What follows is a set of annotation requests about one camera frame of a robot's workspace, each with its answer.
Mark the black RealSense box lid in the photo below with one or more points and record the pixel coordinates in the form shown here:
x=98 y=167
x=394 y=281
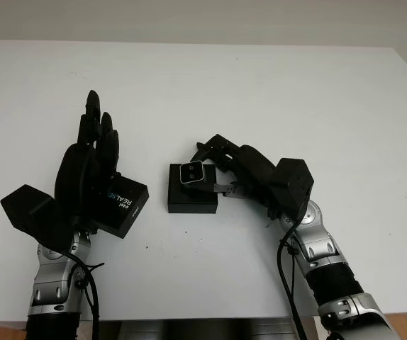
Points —
x=134 y=202

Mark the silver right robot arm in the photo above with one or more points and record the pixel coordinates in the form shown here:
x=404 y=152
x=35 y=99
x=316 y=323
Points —
x=317 y=241

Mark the dark grey robot torso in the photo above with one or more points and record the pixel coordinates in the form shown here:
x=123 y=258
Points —
x=203 y=331

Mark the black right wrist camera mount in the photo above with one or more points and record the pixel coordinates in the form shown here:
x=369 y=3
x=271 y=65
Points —
x=294 y=184

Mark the small silver depth camera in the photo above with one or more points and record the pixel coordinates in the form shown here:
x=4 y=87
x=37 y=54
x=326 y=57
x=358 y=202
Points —
x=192 y=173

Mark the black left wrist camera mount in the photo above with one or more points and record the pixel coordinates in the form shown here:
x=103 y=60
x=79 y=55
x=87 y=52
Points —
x=26 y=207

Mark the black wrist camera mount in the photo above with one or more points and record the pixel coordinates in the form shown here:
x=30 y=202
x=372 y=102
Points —
x=26 y=207
x=294 y=184

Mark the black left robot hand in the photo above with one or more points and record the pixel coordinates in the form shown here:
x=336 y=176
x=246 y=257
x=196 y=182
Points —
x=76 y=180

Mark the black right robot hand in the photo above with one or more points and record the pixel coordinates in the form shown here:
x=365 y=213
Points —
x=256 y=170

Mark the black camera box base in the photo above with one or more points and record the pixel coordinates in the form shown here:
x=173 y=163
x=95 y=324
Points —
x=189 y=207

